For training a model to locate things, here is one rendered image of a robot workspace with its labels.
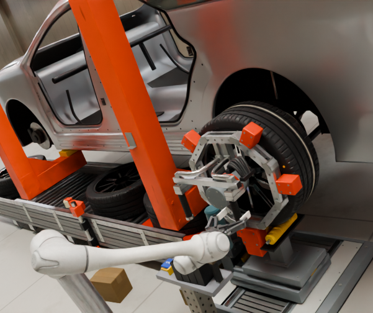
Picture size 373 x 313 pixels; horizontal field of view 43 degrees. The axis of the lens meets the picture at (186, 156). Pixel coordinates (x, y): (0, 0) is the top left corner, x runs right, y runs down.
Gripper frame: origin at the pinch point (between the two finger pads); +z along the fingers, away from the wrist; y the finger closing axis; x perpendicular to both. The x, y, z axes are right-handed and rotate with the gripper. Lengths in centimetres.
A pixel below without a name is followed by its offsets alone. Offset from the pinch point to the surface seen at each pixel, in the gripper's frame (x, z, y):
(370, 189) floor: -83, 156, -16
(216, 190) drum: 7.1, 6.2, -14.3
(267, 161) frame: 15.4, 21.7, 8.0
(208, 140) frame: 26.5, 21.3, -24.0
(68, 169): -25, 60, -259
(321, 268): -70, 48, 2
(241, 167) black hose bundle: 18.1, 10.5, 1.9
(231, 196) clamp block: 9.9, -1.3, 1.8
